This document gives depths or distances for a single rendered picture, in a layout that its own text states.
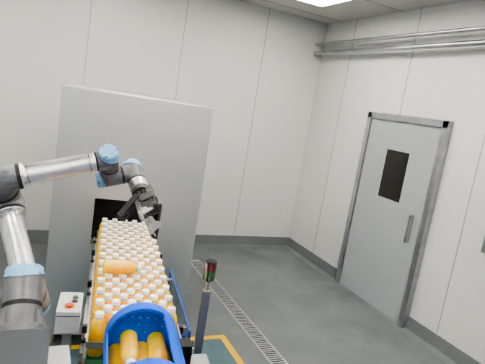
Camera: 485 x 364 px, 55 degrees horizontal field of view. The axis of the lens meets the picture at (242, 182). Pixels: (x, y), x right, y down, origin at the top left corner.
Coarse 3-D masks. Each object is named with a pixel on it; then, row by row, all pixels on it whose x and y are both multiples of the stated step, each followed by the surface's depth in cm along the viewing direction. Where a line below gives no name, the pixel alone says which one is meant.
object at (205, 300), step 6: (204, 294) 237; (210, 294) 238; (204, 300) 237; (204, 306) 238; (204, 312) 239; (198, 318) 241; (204, 318) 239; (198, 324) 240; (204, 324) 240; (198, 330) 240; (204, 330) 241; (198, 336) 241; (198, 342) 241; (198, 348) 242
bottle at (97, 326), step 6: (96, 318) 197; (102, 318) 199; (90, 324) 198; (96, 324) 197; (102, 324) 198; (90, 330) 197; (96, 330) 196; (102, 330) 198; (90, 336) 197; (96, 336) 197; (102, 336) 199; (90, 354) 198; (96, 354) 199
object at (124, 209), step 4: (132, 196) 185; (136, 196) 184; (128, 200) 184; (132, 200) 184; (128, 204) 183; (132, 204) 184; (124, 208) 183; (128, 208) 183; (132, 208) 185; (120, 212) 182; (124, 212) 182; (128, 212) 184; (120, 216) 181; (124, 216) 182; (128, 216) 185; (124, 220) 184
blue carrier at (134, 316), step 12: (120, 312) 180; (132, 312) 177; (144, 312) 184; (156, 312) 186; (168, 312) 187; (108, 324) 179; (120, 324) 182; (132, 324) 184; (144, 324) 185; (156, 324) 187; (168, 324) 174; (108, 336) 182; (144, 336) 186; (168, 336) 166; (180, 348) 166; (144, 360) 145; (156, 360) 145; (168, 360) 148; (180, 360) 154
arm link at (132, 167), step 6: (126, 162) 193; (132, 162) 192; (138, 162) 194; (126, 168) 190; (132, 168) 190; (138, 168) 191; (126, 174) 189; (132, 174) 189; (138, 174) 189; (126, 180) 190
